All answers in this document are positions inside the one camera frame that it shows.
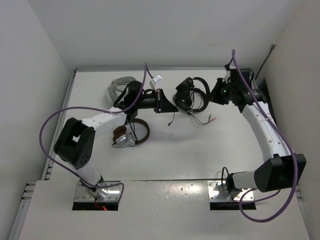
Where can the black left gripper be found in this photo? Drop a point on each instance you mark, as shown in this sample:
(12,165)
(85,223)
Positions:
(161,104)

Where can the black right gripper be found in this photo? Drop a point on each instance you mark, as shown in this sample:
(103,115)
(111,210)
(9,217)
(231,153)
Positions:
(214,95)

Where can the black headphones with thin cable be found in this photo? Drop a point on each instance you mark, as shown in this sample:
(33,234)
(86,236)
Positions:
(189,83)

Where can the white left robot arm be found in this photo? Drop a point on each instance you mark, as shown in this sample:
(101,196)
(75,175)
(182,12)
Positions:
(76,140)

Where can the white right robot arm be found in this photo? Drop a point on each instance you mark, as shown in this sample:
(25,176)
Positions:
(280,168)

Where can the brown silver headphones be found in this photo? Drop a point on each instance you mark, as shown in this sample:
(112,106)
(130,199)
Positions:
(125,135)

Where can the white grey headphones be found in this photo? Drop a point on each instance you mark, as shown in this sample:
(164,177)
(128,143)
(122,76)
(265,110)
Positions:
(117,86)

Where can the black wrapped headset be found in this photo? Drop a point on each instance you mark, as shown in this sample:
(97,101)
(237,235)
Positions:
(185,100)

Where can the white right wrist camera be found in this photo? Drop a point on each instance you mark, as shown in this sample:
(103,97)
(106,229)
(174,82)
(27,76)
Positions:
(228,68)

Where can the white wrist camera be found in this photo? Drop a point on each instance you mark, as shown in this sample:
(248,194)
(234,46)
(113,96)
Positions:
(154,81)
(228,68)

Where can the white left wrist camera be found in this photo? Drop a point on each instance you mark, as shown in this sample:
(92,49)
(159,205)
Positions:
(154,81)

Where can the aluminium table edge rail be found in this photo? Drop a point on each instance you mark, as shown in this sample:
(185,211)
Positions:
(124,69)

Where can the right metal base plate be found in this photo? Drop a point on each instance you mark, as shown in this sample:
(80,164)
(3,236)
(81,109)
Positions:
(217,194)

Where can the metal base plate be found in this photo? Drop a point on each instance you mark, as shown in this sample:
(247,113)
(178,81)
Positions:
(104,192)
(217,194)

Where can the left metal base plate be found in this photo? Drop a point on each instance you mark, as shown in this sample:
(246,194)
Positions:
(104,192)

